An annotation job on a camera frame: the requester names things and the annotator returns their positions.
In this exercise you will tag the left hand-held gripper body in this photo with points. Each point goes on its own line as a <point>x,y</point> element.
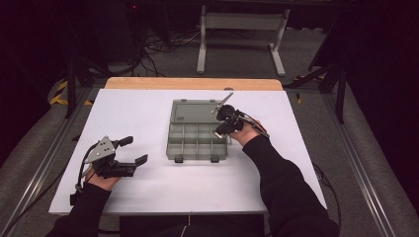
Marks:
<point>100,152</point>

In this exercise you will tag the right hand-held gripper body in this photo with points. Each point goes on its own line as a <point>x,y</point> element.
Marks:
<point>230,117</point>

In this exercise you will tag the clear grey compartment box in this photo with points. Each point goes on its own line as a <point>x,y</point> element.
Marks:
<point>197,138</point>

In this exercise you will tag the person's right hand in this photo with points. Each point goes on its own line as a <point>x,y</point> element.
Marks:
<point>247,133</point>

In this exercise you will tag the person's left hand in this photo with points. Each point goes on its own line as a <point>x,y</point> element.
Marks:
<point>104,181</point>

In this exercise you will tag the wooden table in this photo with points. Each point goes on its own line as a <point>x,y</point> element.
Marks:
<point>193,83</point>

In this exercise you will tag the yellow black hazard tape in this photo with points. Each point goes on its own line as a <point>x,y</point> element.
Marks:
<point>59,97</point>

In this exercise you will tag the black metal stand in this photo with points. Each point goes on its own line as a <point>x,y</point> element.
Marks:
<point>70,89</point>

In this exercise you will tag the person's dark torso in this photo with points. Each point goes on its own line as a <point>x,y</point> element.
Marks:
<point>191,227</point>

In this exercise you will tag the white metal stand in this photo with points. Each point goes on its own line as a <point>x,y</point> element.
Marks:
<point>242,21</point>

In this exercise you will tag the black tripod stand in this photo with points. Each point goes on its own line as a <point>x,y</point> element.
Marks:
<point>341,95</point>

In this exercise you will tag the aluminium floor rail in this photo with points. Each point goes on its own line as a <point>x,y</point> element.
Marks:
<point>49,158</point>
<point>359,158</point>

